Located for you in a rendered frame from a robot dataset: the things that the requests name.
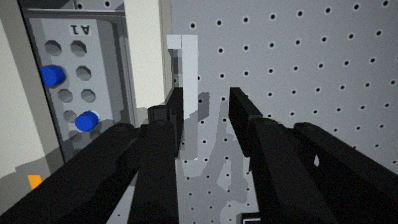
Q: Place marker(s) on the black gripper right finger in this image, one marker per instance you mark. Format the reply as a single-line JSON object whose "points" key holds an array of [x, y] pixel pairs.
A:
{"points": [[357, 189]]}

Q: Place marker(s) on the grey flat base plate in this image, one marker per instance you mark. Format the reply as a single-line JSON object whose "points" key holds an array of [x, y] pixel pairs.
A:
{"points": [[332, 63]]}

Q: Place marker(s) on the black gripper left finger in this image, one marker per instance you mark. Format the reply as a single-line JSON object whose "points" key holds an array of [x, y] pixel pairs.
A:
{"points": [[87, 188]]}

